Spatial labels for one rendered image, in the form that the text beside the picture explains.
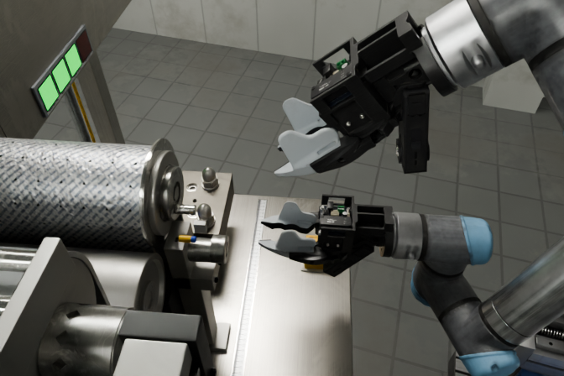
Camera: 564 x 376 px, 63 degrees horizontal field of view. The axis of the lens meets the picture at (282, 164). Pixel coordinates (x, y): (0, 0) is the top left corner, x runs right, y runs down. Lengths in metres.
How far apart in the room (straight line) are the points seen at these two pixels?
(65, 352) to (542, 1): 0.46
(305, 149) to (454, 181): 2.08
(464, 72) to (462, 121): 2.50
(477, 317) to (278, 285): 0.38
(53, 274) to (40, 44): 0.72
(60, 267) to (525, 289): 0.60
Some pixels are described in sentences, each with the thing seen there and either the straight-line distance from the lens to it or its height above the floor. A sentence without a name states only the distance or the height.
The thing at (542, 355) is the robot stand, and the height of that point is 0.76.
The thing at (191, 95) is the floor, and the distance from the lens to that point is 3.01.
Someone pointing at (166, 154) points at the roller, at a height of 1.30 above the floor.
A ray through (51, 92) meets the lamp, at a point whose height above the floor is 1.18.
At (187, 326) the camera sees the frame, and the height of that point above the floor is 1.44.
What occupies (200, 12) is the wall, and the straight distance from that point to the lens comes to 3.44.
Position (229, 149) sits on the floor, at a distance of 2.57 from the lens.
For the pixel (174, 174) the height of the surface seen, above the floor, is 1.28.
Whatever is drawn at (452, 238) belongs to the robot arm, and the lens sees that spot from 0.77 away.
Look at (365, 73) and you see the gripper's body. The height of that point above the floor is 1.47.
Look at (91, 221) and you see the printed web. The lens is 0.64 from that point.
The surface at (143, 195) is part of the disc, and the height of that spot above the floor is 1.30.
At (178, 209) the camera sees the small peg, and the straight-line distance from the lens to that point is 0.64.
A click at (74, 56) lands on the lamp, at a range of 1.12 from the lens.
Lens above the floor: 1.72
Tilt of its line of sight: 44 degrees down
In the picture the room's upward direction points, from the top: straight up
